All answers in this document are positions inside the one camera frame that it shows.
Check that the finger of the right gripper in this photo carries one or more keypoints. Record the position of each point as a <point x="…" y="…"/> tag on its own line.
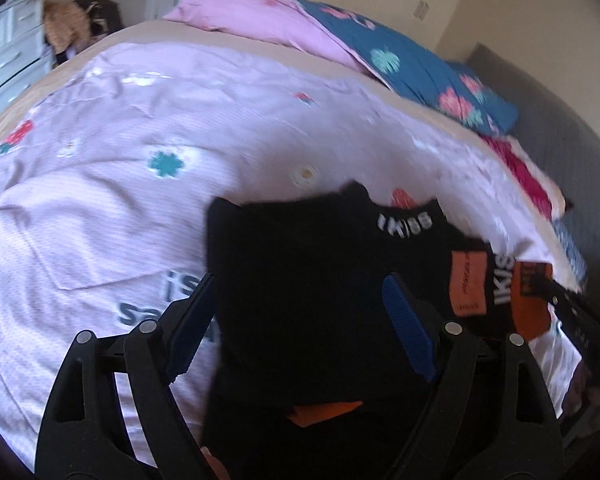
<point x="580" y="322"/>

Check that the beige bed sheet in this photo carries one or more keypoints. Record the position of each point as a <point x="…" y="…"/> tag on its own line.
<point x="180" y="35"/>

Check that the grey padded headboard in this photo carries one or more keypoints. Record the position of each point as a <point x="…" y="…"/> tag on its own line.
<point x="561" y="143"/>

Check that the pink quilt underside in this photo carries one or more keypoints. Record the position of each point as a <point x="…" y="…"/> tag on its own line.
<point x="273" y="21"/>

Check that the left hand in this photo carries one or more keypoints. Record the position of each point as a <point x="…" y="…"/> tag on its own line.
<point x="217" y="467"/>

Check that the white drawer cabinet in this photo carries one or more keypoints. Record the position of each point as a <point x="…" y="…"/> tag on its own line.
<point x="25" y="58"/>

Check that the black bag on floor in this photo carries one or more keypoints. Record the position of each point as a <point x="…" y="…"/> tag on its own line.
<point x="104" y="16"/>

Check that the pink strawberry print blanket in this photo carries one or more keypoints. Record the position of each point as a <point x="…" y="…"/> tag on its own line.
<point x="38" y="321"/>

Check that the blue floral quilt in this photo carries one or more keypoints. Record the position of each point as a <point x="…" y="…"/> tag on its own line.
<point x="412" y="71"/>

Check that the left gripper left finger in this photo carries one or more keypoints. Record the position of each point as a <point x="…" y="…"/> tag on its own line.
<point x="111" y="413"/>

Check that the tan clothes pile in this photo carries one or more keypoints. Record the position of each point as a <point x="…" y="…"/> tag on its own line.
<point x="66" y="25"/>

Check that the red patterned pillow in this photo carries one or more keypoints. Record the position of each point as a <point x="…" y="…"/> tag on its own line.
<point x="542" y="190"/>

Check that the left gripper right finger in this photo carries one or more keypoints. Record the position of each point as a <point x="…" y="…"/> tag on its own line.
<point x="480" y="408"/>

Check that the blue patterned pillow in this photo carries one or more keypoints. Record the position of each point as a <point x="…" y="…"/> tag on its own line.
<point x="576" y="260"/>

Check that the black IKISS sweater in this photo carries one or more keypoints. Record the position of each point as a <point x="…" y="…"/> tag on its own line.
<point x="312" y="382"/>

